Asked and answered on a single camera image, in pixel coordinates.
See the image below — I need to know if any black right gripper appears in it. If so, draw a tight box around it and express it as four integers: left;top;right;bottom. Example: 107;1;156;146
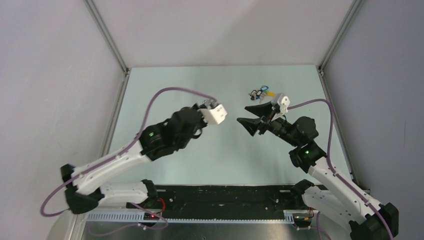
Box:
236;100;300;148

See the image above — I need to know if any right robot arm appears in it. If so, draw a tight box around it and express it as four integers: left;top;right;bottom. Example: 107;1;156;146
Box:
237;102;399;240

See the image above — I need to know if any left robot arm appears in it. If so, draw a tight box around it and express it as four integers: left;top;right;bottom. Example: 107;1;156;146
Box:
60;104;224;214

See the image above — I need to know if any bunch of coloured keys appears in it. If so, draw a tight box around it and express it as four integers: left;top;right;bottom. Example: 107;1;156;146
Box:
248;85;276;103

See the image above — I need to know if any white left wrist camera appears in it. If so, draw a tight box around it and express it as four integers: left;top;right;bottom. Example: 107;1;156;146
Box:
199;99;228;125

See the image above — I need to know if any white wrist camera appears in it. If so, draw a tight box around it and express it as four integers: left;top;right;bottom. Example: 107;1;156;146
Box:
199;99;228;125
271;93;291;119

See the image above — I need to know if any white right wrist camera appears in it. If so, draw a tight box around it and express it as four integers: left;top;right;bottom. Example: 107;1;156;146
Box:
271;93;291;119

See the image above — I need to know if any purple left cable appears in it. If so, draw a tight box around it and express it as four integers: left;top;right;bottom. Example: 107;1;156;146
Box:
40;87;218;218

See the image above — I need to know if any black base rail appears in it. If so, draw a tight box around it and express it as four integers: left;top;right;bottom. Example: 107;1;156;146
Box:
146;184;314;220

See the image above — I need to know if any white slotted cable duct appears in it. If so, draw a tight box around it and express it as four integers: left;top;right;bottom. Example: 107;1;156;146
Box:
86;210;311;224

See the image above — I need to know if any left aluminium frame post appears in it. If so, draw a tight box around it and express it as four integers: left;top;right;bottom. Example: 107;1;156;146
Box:
83;0;129;77

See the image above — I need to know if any aluminium frame post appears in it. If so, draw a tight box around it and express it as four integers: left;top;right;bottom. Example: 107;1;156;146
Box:
83;0;129;77
317;0;365;76

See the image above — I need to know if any right aluminium frame post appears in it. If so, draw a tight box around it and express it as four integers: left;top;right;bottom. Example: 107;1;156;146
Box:
317;0;365;76

